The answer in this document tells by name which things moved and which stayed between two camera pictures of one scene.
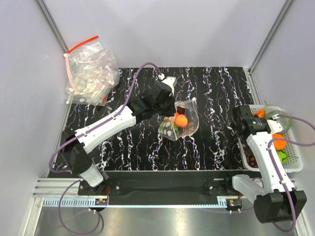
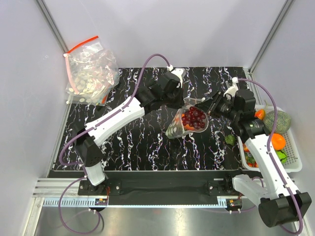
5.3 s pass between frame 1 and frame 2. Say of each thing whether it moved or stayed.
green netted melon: stayed
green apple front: stayed
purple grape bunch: moved
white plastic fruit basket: stayed
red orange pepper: stayed
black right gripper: moved
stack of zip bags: stayed
